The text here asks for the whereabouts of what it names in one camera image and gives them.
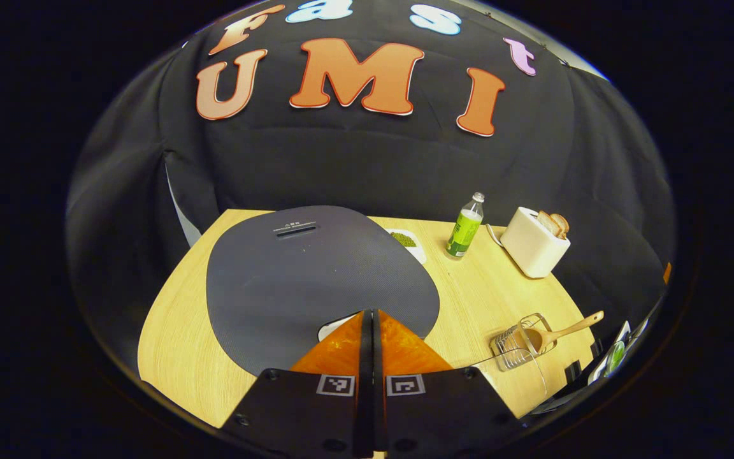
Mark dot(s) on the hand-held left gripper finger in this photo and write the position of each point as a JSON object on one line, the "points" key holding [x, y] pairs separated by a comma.
{"points": [[380, 408], [364, 408]]}

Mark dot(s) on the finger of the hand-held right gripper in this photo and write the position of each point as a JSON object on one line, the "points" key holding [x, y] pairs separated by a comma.
{"points": [[667, 273]]}

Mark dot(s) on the wooden spoon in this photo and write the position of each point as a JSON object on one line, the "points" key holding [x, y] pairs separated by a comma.
{"points": [[571, 328]]}

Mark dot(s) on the clear rice box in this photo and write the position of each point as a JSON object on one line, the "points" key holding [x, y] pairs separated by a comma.
{"points": [[520, 389]]}

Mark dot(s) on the grey lidded rice cooker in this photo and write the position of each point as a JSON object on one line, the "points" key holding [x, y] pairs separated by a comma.
{"points": [[290, 280]]}

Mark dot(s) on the white and green packet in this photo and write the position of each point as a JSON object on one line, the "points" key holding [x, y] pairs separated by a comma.
{"points": [[615, 354]]}

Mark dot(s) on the black table edge clamp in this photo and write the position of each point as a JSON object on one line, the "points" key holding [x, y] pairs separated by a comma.
{"points": [[596, 347], [572, 371]]}

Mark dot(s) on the toasted bread slice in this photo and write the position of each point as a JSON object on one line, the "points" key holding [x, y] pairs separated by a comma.
{"points": [[546, 223], [561, 223]]}

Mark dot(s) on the white toaster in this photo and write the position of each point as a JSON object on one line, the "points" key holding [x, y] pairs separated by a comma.
{"points": [[529, 245]]}

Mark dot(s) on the white divided bean dish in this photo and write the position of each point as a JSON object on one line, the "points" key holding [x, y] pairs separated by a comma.
{"points": [[403, 240]]}

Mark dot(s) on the green drink bottle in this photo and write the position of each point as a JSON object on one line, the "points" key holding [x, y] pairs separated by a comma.
{"points": [[464, 233]]}

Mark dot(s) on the black backdrop cloth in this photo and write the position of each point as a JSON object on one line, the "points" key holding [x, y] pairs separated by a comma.
{"points": [[373, 166]]}

